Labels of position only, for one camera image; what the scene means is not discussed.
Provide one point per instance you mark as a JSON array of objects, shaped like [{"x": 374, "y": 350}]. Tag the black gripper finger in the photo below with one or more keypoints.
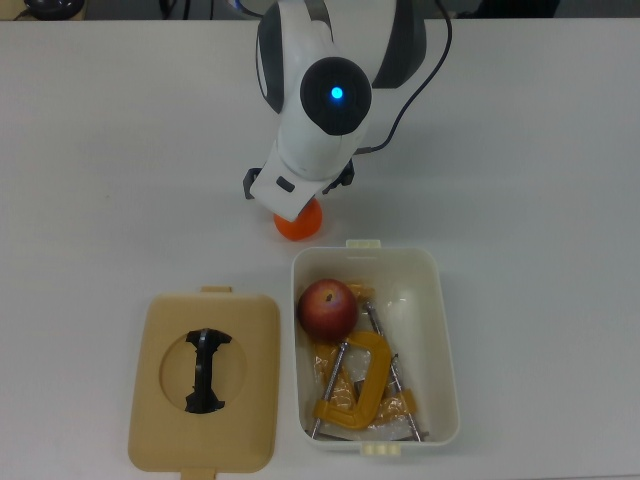
[
  {"x": 250, "y": 181},
  {"x": 342, "y": 177}
]

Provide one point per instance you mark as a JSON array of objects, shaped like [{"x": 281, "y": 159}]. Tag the orange fruit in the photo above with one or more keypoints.
[{"x": 302, "y": 227}]

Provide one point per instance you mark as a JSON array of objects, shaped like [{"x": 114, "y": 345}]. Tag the red apple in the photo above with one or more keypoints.
[{"x": 327, "y": 310}]

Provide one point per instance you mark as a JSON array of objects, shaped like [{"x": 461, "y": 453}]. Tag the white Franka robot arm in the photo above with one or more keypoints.
[{"x": 320, "y": 140}]

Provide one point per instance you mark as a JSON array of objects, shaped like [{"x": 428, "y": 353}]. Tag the white plastic container box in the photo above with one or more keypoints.
[{"x": 430, "y": 345}]

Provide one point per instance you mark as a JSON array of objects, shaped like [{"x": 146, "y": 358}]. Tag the tan plastic container lid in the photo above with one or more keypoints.
[{"x": 150, "y": 400}]

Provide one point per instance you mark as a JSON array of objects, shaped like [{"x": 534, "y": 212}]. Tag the small yellow C-clamp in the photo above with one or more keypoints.
[{"x": 374, "y": 370}]

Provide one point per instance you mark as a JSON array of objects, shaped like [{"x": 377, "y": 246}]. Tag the large yellow C-clamp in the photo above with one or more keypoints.
[{"x": 400, "y": 400}]

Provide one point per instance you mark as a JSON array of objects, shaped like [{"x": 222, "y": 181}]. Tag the dark round background object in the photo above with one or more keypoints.
[{"x": 52, "y": 7}]

